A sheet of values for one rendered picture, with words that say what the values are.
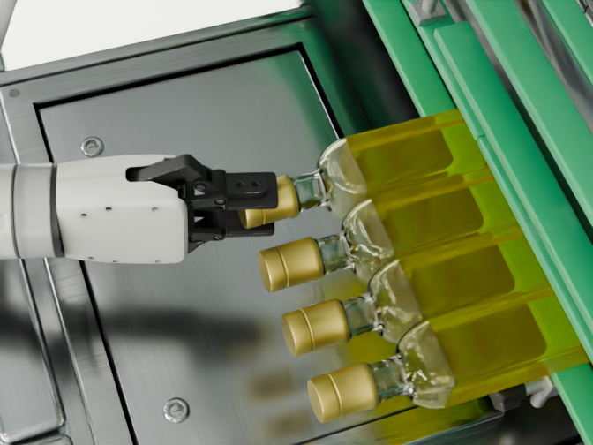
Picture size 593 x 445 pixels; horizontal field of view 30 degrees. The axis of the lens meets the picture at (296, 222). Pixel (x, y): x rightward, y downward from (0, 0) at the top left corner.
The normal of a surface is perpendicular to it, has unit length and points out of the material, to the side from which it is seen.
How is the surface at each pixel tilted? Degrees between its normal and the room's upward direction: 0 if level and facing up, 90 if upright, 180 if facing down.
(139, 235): 74
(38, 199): 85
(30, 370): 90
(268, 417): 90
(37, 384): 90
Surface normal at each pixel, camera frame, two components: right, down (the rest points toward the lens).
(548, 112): 0.07, -0.52
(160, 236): 0.06, 0.86
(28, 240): 0.11, 0.62
